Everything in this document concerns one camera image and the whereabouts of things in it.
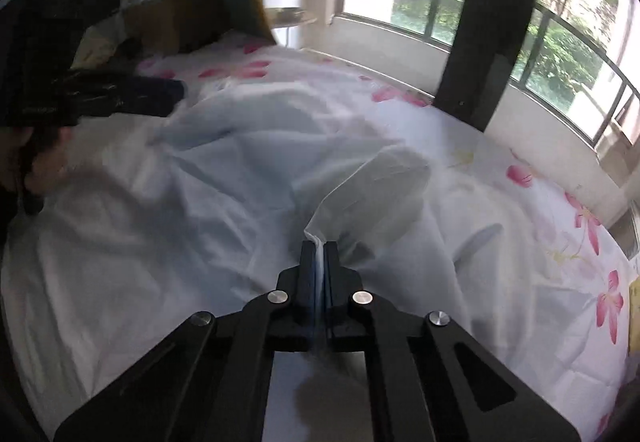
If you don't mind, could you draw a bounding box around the white sheer large garment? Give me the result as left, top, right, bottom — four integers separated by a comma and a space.
2, 82, 508, 436

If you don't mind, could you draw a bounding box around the person left hand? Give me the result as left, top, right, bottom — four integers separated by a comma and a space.
1, 128, 73, 195

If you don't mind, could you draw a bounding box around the brown cardboard box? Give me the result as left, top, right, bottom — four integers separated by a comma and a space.
122, 0, 231, 55

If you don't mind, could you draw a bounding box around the floral pink bed sheet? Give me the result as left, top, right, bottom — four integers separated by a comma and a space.
137, 36, 637, 441

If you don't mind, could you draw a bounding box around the yellow tissue pack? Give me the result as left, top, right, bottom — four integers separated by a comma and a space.
628, 277, 640, 354

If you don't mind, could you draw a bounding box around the cardboard box on balcony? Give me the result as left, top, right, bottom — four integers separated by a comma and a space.
596, 124, 639, 188

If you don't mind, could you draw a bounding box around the dark balcony railing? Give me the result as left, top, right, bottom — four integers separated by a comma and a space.
334, 0, 639, 147

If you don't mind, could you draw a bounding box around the dark window pillar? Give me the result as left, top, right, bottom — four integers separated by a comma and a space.
434, 0, 536, 131

